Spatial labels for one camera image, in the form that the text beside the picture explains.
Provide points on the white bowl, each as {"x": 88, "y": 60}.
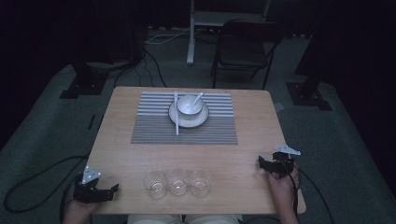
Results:
{"x": 186, "y": 107}

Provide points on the white chopstick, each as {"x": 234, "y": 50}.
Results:
{"x": 177, "y": 124}
{"x": 175, "y": 112}

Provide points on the black stand with base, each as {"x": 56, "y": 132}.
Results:
{"x": 308, "y": 93}

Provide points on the black folding chair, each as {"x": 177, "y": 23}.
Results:
{"x": 243, "y": 54}

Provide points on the white plate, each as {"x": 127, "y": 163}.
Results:
{"x": 188, "y": 122}

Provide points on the striped grey placemat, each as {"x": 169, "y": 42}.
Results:
{"x": 211, "y": 130}

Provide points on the black stand base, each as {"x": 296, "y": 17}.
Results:
{"x": 84, "y": 85}

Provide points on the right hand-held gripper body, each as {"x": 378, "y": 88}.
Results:
{"x": 283, "y": 161}

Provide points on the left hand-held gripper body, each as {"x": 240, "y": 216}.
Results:
{"x": 88, "y": 179}

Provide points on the small black floor strip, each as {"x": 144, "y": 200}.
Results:
{"x": 91, "y": 122}

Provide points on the white spoon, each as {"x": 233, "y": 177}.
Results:
{"x": 197, "y": 98}

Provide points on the white metal stand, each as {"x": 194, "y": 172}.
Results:
{"x": 191, "y": 46}

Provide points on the person's left hand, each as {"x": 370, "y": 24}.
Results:
{"x": 77, "y": 213}

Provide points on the person's right hand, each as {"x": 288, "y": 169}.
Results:
{"x": 281, "y": 188}

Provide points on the clear glass cup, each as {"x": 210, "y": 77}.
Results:
{"x": 200, "y": 185}
{"x": 178, "y": 183}
{"x": 155, "y": 185}

